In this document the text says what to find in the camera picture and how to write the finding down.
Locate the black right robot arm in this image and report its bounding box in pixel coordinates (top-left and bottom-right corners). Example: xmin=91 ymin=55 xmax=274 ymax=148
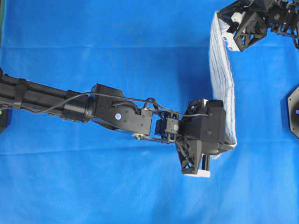
xmin=216 ymin=0 xmax=299 ymax=52

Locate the blue table cloth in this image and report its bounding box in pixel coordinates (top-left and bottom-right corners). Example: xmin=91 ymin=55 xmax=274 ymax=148
xmin=0 ymin=0 xmax=299 ymax=224

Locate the white blue-striped towel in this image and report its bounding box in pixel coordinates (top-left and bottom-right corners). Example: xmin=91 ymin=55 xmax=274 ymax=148
xmin=209 ymin=12 xmax=237 ymax=150

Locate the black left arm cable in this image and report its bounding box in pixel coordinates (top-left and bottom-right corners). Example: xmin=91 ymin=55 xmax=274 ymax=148
xmin=0 ymin=92 xmax=210 ymax=117

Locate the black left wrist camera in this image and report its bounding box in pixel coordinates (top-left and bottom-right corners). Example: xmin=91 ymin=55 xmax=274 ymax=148
xmin=178 ymin=100 xmax=224 ymax=155

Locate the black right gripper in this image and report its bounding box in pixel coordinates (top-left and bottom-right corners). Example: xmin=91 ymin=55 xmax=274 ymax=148
xmin=217 ymin=0 xmax=268 ymax=52

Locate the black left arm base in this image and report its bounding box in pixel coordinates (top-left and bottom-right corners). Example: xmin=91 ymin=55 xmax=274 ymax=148
xmin=0 ymin=109 xmax=11 ymax=133

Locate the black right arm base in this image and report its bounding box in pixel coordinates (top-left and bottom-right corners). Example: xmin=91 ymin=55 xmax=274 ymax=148
xmin=287 ymin=87 xmax=299 ymax=138

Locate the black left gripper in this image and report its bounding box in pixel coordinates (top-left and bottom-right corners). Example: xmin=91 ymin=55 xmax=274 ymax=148
xmin=177 ymin=109 xmax=236 ymax=178

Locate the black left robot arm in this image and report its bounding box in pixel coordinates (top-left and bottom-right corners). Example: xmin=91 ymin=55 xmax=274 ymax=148
xmin=0 ymin=73 xmax=235 ymax=177

